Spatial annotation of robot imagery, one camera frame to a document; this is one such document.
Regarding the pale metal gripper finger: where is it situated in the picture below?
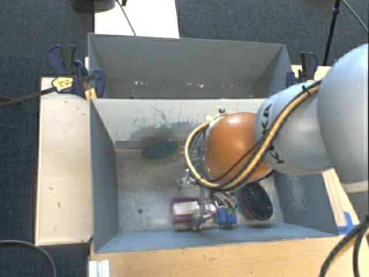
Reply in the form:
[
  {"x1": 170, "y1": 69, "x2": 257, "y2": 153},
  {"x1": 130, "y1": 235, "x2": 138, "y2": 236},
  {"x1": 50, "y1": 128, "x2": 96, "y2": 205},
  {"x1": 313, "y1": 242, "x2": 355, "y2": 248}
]
[
  {"x1": 202, "y1": 211, "x2": 217, "y2": 226},
  {"x1": 191, "y1": 208, "x2": 204, "y2": 231}
]

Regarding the maroon and white box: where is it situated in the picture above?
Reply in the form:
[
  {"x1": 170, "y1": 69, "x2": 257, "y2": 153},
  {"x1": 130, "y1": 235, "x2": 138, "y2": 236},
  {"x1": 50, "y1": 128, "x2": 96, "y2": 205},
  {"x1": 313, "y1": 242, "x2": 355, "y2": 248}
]
[{"x1": 170, "y1": 196, "x2": 217, "y2": 232}]

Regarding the silver metal thing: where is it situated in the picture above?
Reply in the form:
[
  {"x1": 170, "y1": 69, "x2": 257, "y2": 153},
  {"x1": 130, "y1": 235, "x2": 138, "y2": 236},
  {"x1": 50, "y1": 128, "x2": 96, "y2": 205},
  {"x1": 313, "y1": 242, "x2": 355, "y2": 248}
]
[{"x1": 175, "y1": 168, "x2": 199, "y2": 189}]

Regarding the black round disc red rim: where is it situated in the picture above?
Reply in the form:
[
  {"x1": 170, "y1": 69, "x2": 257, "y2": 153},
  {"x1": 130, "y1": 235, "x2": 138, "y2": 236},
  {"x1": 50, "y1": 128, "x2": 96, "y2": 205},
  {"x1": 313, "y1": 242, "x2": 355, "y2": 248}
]
[{"x1": 240, "y1": 181, "x2": 274, "y2": 222}]

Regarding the grey metal bin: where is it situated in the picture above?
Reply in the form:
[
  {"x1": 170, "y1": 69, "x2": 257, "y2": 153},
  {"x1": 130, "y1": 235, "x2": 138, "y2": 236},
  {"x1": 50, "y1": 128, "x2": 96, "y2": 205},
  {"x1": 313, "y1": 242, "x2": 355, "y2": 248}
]
[{"x1": 87, "y1": 32, "x2": 340, "y2": 254}]

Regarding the green and yellow round sponge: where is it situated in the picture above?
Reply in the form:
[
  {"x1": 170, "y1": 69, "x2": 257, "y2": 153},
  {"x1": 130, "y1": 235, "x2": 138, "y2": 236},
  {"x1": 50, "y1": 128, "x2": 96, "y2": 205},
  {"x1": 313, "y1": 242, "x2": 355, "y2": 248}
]
[{"x1": 141, "y1": 139, "x2": 180, "y2": 164}]

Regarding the pale wood flat board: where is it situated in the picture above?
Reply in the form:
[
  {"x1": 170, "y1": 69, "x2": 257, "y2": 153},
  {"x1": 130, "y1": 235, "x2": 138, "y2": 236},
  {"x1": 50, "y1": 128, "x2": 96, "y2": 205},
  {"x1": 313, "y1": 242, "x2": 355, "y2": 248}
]
[{"x1": 34, "y1": 76, "x2": 94, "y2": 246}]

